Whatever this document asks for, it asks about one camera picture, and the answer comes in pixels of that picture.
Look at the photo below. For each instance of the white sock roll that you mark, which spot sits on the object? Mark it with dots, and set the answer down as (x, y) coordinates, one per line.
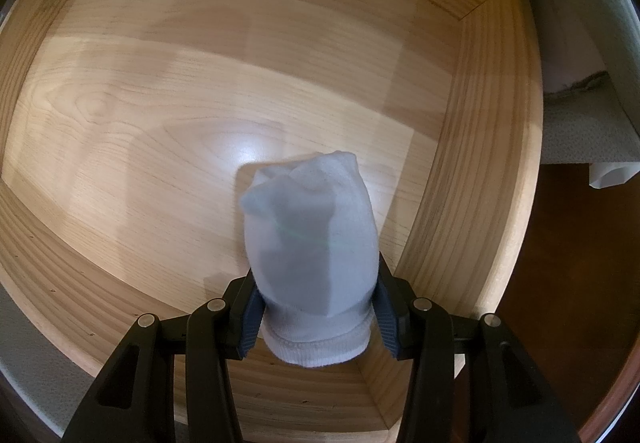
(310, 248)

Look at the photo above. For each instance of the white bedside cabinet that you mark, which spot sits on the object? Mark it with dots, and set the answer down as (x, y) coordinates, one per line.
(575, 133)

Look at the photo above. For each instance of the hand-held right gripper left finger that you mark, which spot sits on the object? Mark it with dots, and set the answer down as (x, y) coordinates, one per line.
(250, 323)

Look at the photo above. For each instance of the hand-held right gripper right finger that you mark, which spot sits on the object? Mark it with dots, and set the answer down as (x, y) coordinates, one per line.
(387, 323)

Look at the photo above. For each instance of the wooden drawer with white front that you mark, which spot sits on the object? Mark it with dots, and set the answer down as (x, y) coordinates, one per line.
(150, 123)

